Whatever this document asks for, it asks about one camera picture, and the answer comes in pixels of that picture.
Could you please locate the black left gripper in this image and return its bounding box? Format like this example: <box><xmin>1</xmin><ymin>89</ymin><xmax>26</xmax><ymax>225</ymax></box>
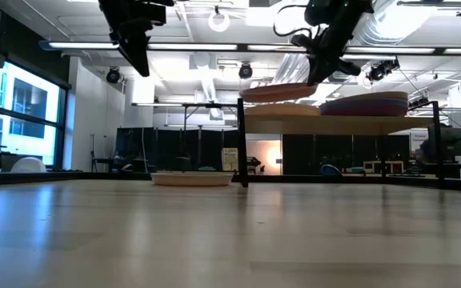
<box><xmin>98</xmin><ymin>0</ymin><xmax>174</xmax><ymax>77</ymax></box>

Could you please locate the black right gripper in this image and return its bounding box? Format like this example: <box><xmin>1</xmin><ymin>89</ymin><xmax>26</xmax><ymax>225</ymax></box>
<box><xmin>307</xmin><ymin>15</ymin><xmax>362</xmax><ymax>86</ymax></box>

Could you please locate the terracotta plate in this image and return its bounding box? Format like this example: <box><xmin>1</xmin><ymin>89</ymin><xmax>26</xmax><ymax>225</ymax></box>
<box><xmin>239</xmin><ymin>82</ymin><xmax>319</xmax><ymax>104</ymax></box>

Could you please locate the purple plate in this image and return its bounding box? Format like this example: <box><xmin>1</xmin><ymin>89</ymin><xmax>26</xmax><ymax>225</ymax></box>
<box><xmin>319</xmin><ymin>102</ymin><xmax>410</xmax><ymax>118</ymax></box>

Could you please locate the light grey plate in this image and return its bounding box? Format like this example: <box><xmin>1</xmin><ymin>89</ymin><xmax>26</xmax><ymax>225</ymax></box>
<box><xmin>150</xmin><ymin>170</ymin><xmax>235</xmax><ymax>188</ymax></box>

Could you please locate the white low shelf unit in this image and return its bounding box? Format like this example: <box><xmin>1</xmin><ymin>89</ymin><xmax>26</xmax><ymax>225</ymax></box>
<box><xmin>363</xmin><ymin>159</ymin><xmax>404</xmax><ymax>174</ymax></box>

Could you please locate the black ceiling spotlight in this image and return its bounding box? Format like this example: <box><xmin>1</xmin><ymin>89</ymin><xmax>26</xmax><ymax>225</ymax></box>
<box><xmin>366</xmin><ymin>58</ymin><xmax>401</xmax><ymax>84</ymax></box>
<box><xmin>238</xmin><ymin>62</ymin><xmax>254</xmax><ymax>80</ymax></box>
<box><xmin>105</xmin><ymin>66</ymin><xmax>122</xmax><ymax>84</ymax></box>

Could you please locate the long overhead light bar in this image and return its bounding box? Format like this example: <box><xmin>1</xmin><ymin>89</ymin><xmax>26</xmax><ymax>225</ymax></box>
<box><xmin>38</xmin><ymin>39</ymin><xmax>461</xmax><ymax>56</ymax></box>

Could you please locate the black dish rack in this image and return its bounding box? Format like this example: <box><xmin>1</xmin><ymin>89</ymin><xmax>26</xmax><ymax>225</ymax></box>
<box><xmin>236</xmin><ymin>98</ymin><xmax>444</xmax><ymax>189</ymax></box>

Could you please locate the black room partition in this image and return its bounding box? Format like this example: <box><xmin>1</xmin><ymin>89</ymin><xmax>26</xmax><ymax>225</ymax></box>
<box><xmin>281</xmin><ymin>134</ymin><xmax>411</xmax><ymax>171</ymax></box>
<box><xmin>114</xmin><ymin>126</ymin><xmax>239</xmax><ymax>173</ymax></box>

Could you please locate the round white ceiling lamp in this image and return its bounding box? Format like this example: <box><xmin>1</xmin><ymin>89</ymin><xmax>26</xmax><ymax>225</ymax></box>
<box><xmin>208</xmin><ymin>10</ymin><xmax>231</xmax><ymax>34</ymax></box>

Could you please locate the blue rounded object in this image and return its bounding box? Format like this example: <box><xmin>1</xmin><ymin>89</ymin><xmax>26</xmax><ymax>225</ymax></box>
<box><xmin>320</xmin><ymin>163</ymin><xmax>343</xmax><ymax>178</ymax></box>

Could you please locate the white printed sign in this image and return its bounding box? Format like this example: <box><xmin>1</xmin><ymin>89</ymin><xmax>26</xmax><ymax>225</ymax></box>
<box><xmin>409</xmin><ymin>128</ymin><xmax>431</xmax><ymax>155</ymax></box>

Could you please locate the large glass window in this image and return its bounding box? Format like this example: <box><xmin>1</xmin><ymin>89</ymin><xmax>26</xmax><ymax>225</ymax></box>
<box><xmin>0</xmin><ymin>59</ymin><xmax>70</xmax><ymax>167</ymax></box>

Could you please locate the yellowish standing sign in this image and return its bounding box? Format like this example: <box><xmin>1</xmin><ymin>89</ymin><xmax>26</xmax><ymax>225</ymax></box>
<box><xmin>222</xmin><ymin>147</ymin><xmax>240</xmax><ymax>172</ymax></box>

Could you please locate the black ceiling track fixture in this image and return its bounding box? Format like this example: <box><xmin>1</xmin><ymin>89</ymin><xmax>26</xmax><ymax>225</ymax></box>
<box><xmin>396</xmin><ymin>0</ymin><xmax>461</xmax><ymax>18</ymax></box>

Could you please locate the person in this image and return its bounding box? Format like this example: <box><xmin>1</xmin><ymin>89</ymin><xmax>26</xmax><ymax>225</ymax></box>
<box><xmin>416</xmin><ymin>138</ymin><xmax>442</xmax><ymax>165</ymax></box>

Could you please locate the black monitor on stand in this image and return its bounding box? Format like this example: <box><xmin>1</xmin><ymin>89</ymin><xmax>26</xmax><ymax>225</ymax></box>
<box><xmin>438</xmin><ymin>126</ymin><xmax>461</xmax><ymax>158</ymax></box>

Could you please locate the white rounded object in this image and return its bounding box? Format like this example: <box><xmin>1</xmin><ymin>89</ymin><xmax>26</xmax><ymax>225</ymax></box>
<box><xmin>10</xmin><ymin>156</ymin><xmax>48</xmax><ymax>174</ymax></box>

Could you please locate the silver ceiling duct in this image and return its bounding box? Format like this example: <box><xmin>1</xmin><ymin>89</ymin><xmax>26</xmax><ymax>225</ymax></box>
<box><xmin>272</xmin><ymin>51</ymin><xmax>338</xmax><ymax>95</ymax></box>

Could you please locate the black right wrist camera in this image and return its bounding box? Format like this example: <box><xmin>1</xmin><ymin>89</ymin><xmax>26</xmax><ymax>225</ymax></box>
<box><xmin>290</xmin><ymin>33</ymin><xmax>318</xmax><ymax>51</ymax></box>

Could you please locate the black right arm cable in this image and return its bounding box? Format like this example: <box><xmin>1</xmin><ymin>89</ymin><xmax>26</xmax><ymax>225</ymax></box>
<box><xmin>272</xmin><ymin>3</ymin><xmax>319</xmax><ymax>39</ymax></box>

